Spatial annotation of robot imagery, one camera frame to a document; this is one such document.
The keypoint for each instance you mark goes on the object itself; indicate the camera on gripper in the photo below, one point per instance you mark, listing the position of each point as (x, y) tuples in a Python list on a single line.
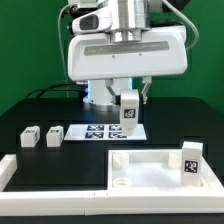
[(94, 22)]

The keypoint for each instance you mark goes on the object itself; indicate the marker plate with tags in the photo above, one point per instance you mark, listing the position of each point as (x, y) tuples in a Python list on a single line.
[(102, 132)]

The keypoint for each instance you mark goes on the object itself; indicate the white square table top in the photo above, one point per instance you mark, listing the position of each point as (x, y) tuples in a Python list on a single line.
[(159, 169)]

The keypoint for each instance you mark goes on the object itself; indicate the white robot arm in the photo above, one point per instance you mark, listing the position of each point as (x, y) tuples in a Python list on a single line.
[(116, 42)]

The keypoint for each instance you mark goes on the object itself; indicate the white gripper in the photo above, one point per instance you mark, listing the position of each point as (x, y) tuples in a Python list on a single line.
[(160, 52)]

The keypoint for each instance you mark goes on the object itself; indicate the white U-shaped fence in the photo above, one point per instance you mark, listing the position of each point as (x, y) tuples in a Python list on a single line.
[(122, 200)]

